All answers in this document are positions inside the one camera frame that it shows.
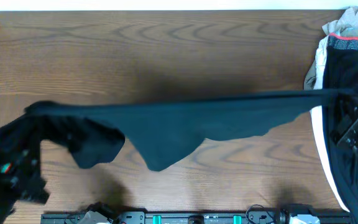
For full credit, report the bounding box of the black t-shirt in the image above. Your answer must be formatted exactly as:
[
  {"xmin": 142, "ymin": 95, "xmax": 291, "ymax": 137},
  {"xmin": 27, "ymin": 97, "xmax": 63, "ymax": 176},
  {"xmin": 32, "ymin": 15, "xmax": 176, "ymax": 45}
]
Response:
[{"xmin": 0, "ymin": 89, "xmax": 344, "ymax": 171}]

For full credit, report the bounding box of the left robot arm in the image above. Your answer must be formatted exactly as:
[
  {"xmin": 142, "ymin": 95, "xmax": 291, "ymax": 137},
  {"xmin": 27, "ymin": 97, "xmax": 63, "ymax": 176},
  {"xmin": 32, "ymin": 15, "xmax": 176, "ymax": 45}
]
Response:
[{"xmin": 0, "ymin": 116, "xmax": 49, "ymax": 223}]

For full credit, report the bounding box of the black shorts red waistband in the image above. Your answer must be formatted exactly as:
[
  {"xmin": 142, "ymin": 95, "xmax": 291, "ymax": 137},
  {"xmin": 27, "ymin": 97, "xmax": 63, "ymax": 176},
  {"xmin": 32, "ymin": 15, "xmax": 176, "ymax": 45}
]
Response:
[{"xmin": 323, "ymin": 34, "xmax": 358, "ymax": 223}]

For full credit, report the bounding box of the beige garment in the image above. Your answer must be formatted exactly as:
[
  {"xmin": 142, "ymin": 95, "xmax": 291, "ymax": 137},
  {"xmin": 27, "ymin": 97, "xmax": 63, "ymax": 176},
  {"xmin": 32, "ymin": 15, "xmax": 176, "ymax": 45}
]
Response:
[{"xmin": 303, "ymin": 6, "xmax": 358, "ymax": 90}]

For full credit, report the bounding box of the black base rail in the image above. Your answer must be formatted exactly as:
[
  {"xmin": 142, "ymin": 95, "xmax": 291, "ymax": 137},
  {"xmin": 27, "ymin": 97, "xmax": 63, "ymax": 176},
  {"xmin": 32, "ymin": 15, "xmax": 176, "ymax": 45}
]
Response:
[{"xmin": 40, "ymin": 204, "xmax": 351, "ymax": 224}]

